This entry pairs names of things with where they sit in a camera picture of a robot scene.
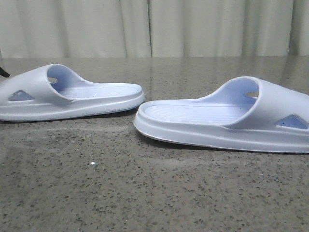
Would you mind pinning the light blue slipper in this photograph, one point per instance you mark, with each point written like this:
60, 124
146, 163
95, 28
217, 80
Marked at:
245, 113
56, 92

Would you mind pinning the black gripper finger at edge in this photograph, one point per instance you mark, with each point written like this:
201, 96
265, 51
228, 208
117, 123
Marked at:
3, 73

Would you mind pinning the white pleated curtain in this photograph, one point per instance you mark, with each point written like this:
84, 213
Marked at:
153, 28

